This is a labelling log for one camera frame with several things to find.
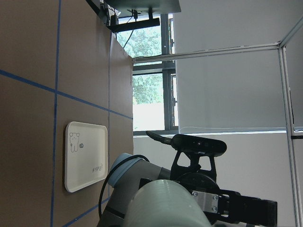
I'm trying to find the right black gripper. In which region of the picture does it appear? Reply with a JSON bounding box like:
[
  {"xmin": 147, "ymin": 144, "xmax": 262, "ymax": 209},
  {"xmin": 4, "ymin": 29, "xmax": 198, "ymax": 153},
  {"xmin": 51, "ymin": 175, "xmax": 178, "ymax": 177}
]
[{"xmin": 170, "ymin": 173, "xmax": 277, "ymax": 225}]

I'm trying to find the pale green cup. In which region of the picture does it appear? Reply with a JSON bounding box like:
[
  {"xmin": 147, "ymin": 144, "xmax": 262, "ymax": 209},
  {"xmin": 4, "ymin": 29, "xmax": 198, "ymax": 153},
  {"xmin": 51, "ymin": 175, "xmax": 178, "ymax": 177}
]
[{"xmin": 122, "ymin": 180, "xmax": 211, "ymax": 227}]

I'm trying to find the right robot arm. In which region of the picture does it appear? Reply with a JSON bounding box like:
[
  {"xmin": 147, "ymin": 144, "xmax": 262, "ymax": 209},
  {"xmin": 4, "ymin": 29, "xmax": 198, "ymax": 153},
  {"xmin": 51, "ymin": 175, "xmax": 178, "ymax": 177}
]
[{"xmin": 98, "ymin": 153, "xmax": 277, "ymax": 227}]

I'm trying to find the cream plastic tray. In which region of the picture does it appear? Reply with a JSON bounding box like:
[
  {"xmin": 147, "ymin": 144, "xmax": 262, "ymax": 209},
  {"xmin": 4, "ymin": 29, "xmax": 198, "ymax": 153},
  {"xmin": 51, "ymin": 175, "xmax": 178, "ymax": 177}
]
[{"xmin": 64, "ymin": 122, "xmax": 108, "ymax": 193}]

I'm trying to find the black monitor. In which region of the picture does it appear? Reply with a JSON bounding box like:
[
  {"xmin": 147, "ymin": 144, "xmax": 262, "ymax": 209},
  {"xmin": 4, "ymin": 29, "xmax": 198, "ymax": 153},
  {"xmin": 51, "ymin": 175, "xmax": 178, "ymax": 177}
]
[{"xmin": 104, "ymin": 0, "xmax": 181, "ymax": 33}]

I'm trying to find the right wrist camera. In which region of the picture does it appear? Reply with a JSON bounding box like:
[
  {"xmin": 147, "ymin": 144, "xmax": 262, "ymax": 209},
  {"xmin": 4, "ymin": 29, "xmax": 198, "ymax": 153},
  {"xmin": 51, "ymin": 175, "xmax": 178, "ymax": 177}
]
[{"xmin": 146, "ymin": 131, "xmax": 227, "ymax": 181}]

